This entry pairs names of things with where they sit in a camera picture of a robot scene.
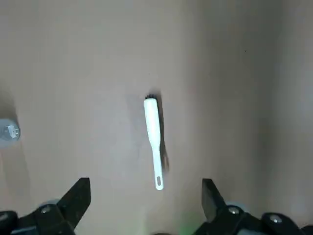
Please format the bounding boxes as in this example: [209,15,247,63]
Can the clear bottle blue cap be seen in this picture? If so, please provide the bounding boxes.
[0,118,22,148]

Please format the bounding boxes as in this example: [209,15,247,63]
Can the white brush black bristles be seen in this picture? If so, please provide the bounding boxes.
[143,92,170,191]

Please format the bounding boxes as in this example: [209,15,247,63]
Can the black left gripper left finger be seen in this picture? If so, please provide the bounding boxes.
[0,177,91,235]

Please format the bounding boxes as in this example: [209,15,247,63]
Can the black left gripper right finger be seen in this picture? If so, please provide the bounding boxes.
[195,178,313,235]

